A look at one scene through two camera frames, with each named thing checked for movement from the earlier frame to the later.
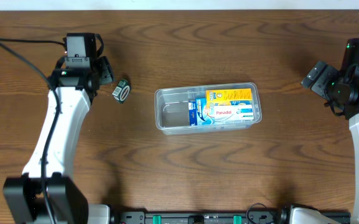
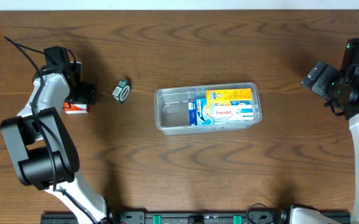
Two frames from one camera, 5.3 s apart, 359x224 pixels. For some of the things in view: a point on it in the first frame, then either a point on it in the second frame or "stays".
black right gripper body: x=317 y=78 stays
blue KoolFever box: x=196 y=114 stays
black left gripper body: x=108 y=76 to x=83 y=96
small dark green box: x=122 y=91 stays
